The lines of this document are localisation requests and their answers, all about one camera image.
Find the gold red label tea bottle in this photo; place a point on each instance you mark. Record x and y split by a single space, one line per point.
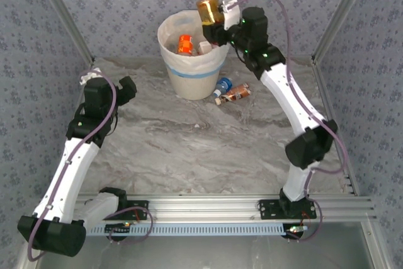
207 7

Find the orange label plastic bottle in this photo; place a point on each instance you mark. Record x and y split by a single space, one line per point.
185 44

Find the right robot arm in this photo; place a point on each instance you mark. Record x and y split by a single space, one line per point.
283 92

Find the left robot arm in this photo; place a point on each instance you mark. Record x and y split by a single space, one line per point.
72 168

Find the translucent white bin liner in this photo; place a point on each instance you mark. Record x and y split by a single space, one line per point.
170 51

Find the white ribbed waste bin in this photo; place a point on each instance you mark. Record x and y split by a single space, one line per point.
193 86

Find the blue label Pocari bottle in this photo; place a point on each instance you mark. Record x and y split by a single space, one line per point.
224 84

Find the brown Nescafe coffee bottle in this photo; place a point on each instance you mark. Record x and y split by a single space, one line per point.
236 93

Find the small circuit board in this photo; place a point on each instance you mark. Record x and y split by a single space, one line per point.
118 227
296 229

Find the aluminium side frame rail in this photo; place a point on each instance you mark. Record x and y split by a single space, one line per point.
75 92
325 86

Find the aluminium frame post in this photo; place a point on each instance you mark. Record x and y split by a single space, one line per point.
340 14
66 14

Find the aluminium mounting rail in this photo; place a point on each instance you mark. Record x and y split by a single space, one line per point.
201 207

